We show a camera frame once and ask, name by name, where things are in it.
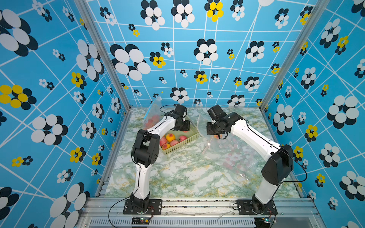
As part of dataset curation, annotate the clear zip-top bag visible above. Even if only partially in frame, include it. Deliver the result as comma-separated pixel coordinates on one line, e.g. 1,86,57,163
142,95,163,130

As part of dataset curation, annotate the pink red peach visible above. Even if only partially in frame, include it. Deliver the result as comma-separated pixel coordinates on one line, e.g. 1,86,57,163
151,115,160,123

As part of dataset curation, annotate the pale green plastic basket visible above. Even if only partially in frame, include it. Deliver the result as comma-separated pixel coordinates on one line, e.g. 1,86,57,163
160,123,200,155

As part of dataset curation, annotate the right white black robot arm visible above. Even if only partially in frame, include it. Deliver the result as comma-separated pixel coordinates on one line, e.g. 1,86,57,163
206,105,294,215

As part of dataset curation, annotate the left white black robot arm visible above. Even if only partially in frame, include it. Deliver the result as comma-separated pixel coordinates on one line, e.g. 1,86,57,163
130,104,190,212

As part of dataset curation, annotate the pink peach centre back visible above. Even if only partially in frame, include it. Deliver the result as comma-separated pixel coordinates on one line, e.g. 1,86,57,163
179,135,187,142

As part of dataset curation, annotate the yellow red blush peach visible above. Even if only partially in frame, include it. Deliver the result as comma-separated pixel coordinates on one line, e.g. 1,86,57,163
165,134,176,143

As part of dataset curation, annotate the pink peach front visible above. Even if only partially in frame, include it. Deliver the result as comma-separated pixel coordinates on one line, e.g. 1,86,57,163
170,139,179,147

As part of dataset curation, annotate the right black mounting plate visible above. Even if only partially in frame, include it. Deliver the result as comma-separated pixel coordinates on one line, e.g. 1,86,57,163
236,199,278,216

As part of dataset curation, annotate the black mounting plate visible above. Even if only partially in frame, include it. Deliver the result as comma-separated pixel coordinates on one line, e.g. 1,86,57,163
123,198,163,215
236,199,278,216

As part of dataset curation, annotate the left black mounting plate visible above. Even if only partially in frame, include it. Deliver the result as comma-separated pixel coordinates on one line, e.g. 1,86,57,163
123,198,163,215

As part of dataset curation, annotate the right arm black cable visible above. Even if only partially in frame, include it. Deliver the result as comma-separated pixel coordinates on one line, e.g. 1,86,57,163
242,119,308,183

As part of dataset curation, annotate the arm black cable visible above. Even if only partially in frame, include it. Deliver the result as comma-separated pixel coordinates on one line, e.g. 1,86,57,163
242,119,308,183
107,195,135,228

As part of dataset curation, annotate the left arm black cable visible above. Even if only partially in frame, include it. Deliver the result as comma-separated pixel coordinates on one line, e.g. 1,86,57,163
107,195,135,228

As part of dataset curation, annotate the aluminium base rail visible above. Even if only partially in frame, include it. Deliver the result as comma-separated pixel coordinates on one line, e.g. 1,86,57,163
77,198,325,228

